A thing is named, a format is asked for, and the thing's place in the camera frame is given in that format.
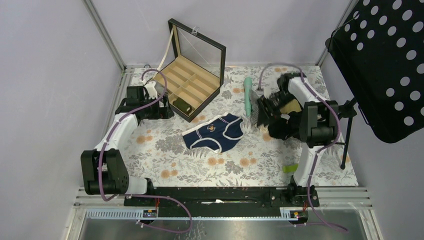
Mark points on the black wooden compartment box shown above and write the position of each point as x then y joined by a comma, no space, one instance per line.
196,73

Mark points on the grey striped cloth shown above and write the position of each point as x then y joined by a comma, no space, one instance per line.
253,99

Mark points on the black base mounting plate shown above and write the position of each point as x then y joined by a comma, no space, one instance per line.
225,202

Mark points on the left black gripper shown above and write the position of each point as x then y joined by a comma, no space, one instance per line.
164,112

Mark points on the black tripod stand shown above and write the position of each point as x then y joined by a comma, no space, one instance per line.
347,111

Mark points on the dark rolled item in box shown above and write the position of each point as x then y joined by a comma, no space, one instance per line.
183,106

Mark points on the tan beige cloth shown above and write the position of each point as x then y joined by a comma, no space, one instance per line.
291,106

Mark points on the floral patterned table mat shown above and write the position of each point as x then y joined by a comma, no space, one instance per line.
156,148

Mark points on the black perforated panel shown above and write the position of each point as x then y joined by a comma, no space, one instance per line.
379,50

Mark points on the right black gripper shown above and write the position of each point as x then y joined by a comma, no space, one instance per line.
264,116

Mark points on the mint green rolled cloth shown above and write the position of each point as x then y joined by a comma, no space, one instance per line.
247,86

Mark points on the green small block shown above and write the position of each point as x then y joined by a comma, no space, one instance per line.
290,168

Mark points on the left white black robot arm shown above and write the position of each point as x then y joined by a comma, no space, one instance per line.
103,168

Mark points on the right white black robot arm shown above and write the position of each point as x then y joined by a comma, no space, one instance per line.
319,127

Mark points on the navy blue white-trimmed underwear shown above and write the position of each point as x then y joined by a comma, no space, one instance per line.
220,134

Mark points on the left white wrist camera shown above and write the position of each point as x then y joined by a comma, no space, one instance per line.
153,90

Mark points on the black cloth pile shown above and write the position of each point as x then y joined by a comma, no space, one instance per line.
286,127

